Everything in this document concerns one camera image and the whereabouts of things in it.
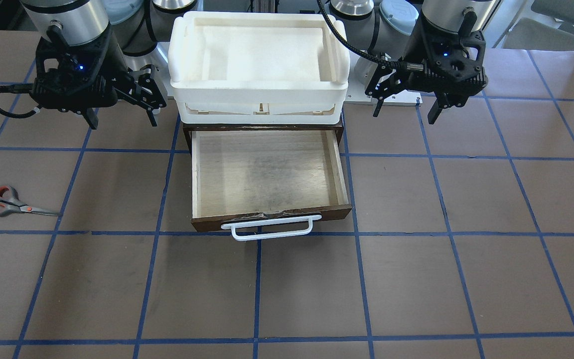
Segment white foam box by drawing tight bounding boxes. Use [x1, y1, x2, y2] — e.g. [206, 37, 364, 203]
[168, 11, 350, 125]

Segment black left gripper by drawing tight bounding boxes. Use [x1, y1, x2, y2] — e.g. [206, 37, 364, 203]
[365, 11, 488, 125]

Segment grey scissors with red handles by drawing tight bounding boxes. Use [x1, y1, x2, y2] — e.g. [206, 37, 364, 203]
[0, 185, 61, 217]

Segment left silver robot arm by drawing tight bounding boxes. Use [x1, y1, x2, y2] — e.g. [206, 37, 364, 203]
[318, 0, 499, 124]

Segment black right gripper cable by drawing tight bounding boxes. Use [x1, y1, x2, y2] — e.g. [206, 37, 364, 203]
[0, 84, 43, 120]

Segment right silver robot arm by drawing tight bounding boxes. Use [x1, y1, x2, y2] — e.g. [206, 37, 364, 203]
[22, 0, 166, 129]

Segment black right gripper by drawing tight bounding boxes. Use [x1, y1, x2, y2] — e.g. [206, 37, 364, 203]
[32, 24, 167, 130]

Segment wooden drawer with white handle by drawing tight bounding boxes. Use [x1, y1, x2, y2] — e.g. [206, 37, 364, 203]
[190, 129, 352, 241]

